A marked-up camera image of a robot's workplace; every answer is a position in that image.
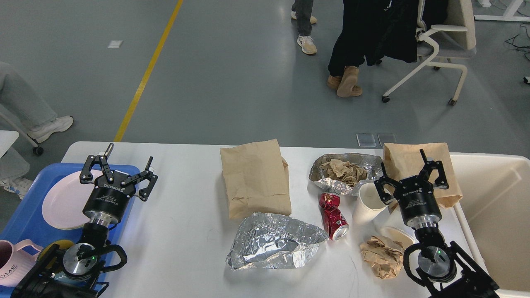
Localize crumpled brown paper ball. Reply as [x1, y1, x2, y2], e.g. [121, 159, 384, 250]
[360, 235, 405, 279]

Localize pink home mug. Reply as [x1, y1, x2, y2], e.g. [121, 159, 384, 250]
[0, 239, 43, 287]

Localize flattened white paper cup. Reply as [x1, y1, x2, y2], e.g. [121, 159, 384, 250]
[378, 226, 415, 249]

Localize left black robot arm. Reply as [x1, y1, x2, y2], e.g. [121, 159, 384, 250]
[11, 143, 158, 298]

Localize crushed red soda can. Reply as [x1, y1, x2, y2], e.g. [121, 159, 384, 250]
[319, 192, 349, 241]

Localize large brown paper bag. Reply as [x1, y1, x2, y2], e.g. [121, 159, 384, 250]
[220, 139, 292, 219]

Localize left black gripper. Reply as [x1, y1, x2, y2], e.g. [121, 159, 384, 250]
[79, 143, 159, 228]

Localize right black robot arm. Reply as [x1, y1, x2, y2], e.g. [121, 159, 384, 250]
[375, 149, 499, 298]

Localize beige plastic bin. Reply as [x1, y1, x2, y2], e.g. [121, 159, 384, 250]
[450, 153, 530, 298]

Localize yellow plate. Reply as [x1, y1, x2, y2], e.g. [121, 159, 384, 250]
[47, 222, 85, 231]

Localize dark green home mug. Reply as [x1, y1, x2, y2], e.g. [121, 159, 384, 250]
[37, 240, 79, 282]

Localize person in grey jeans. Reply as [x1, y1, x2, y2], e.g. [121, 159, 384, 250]
[290, 0, 317, 56]

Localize white chair at left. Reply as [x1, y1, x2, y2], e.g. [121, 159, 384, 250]
[0, 112, 44, 200]

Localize crumpled brown paper in foil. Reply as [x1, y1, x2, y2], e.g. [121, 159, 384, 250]
[320, 159, 368, 187]

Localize person in black clothes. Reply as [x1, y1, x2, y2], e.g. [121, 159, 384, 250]
[327, 0, 448, 98]

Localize white office chair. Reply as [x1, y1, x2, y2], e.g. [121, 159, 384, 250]
[382, 0, 476, 106]

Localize crumpled foil sheet front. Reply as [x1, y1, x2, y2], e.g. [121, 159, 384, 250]
[226, 212, 329, 270]

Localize foil tray with paper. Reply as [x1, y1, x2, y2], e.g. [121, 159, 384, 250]
[309, 153, 382, 196]

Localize white desk leg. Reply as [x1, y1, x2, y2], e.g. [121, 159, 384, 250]
[474, 0, 530, 22]

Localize pink plate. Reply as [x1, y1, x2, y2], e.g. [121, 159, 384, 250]
[42, 171, 94, 225]

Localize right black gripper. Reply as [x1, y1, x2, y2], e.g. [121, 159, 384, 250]
[374, 149, 450, 228]

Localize person in grey trousers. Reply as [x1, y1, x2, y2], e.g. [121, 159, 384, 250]
[0, 62, 74, 143]

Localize floor cables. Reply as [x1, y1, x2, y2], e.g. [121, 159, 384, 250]
[503, 23, 530, 62]

